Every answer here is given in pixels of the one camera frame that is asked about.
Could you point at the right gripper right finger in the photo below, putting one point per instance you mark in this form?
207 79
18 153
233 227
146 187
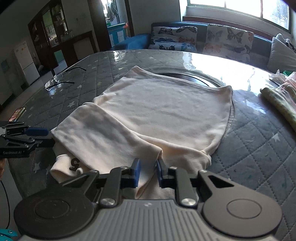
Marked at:
178 180

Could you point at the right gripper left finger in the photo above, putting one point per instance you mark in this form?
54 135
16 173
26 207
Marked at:
118 179

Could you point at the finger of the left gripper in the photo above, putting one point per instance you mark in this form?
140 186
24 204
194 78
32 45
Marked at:
15 147
18 129

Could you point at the cream white shirt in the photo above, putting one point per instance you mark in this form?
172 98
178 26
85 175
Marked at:
145 116

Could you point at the smartphone with lit screen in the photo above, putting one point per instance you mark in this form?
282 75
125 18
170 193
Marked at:
17 114

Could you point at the clear glasses black temples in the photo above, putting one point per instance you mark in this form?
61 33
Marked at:
60 79

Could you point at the white refrigerator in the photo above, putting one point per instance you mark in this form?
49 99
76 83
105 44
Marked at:
26 62

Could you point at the grey quilted star tablecloth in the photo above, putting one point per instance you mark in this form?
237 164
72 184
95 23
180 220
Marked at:
258 150

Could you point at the dark wooden cabinet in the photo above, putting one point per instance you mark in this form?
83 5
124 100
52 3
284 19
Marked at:
62 31

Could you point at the round dark table inset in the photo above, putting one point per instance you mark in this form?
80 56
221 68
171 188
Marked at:
196 79

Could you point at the teal blue cabinet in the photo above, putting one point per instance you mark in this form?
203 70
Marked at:
118 33

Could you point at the butterfly cushion left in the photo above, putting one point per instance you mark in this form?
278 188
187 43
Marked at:
182 38

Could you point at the butterfly cushion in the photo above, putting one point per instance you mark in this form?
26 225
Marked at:
182 38
228 42

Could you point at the tie-dye folded garment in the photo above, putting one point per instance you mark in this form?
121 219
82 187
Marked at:
283 99

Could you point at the pink white plastic bag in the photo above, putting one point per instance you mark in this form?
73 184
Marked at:
280 78

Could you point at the butterfly cushion right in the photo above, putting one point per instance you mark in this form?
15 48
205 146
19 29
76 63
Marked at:
228 42

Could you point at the blue sofa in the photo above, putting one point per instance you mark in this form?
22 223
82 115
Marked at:
259 55

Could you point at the green object on sofa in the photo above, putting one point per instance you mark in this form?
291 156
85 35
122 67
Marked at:
287 73

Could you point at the white grey pillow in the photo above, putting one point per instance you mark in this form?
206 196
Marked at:
282 55

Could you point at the window with frame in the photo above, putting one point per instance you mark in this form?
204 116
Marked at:
277 13

